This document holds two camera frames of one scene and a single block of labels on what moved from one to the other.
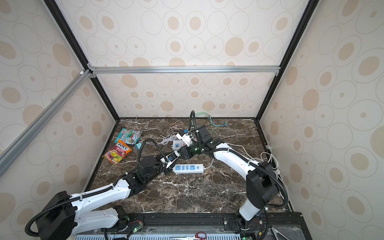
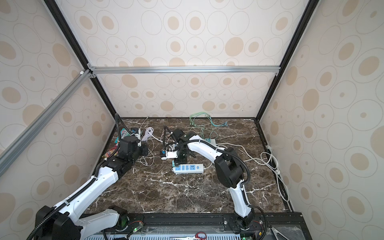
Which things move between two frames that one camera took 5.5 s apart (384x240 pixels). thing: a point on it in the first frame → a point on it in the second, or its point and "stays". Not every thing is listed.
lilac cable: [172, 137] → [148, 132]
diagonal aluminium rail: [21, 141] stays
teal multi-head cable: [225, 124] stays
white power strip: [188, 168] stays
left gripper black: [168, 169] → [144, 145]
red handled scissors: [194, 237] stays
